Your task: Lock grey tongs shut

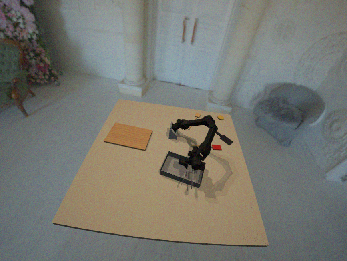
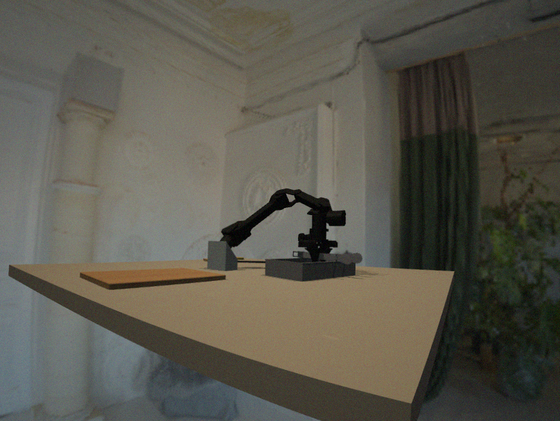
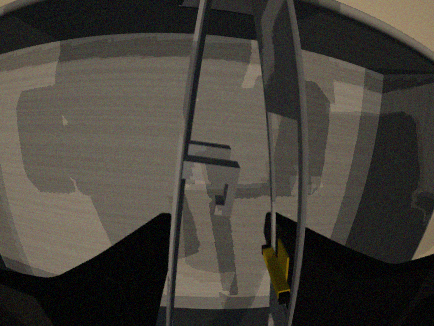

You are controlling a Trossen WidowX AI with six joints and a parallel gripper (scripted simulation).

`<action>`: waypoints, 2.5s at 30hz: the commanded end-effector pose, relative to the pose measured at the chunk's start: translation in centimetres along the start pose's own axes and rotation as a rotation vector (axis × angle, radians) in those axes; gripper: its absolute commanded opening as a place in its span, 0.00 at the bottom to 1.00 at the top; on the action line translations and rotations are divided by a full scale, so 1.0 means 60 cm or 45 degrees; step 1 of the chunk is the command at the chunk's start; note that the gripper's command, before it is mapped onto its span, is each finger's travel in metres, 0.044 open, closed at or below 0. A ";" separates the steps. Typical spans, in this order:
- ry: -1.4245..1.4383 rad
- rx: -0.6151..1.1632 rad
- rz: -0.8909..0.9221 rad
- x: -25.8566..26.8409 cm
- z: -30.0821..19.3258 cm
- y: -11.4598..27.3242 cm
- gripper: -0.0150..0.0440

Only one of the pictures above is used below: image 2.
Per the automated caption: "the dark grey roasting tin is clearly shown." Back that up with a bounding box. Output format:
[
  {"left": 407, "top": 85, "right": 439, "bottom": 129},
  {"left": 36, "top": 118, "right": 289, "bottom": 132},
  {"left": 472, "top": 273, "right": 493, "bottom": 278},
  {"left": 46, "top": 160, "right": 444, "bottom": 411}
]
[{"left": 265, "top": 258, "right": 355, "bottom": 282}]

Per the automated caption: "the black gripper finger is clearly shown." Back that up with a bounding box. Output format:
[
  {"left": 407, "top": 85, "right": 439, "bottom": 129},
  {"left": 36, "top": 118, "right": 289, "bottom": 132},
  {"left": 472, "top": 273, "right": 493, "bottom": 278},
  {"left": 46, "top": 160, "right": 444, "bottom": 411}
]
[
  {"left": 320, "top": 249, "right": 332, "bottom": 262},
  {"left": 305, "top": 248, "right": 321, "bottom": 262}
]

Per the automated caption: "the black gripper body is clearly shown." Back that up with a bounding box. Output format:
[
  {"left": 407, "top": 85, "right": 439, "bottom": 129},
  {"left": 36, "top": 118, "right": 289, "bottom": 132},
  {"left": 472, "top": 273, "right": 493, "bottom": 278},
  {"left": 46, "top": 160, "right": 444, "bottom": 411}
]
[{"left": 298, "top": 226, "right": 337, "bottom": 249}]

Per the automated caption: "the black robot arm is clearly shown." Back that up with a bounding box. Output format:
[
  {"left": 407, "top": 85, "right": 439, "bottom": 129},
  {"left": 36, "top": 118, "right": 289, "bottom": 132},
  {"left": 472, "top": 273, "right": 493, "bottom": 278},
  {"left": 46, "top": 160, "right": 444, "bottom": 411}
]
[{"left": 220, "top": 189, "right": 346, "bottom": 248}]

